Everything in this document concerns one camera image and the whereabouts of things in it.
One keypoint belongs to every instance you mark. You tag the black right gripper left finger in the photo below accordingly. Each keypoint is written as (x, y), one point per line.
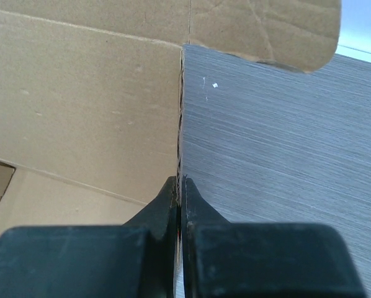
(134, 259)

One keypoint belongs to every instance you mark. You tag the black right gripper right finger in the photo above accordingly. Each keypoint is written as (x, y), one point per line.
(226, 259)

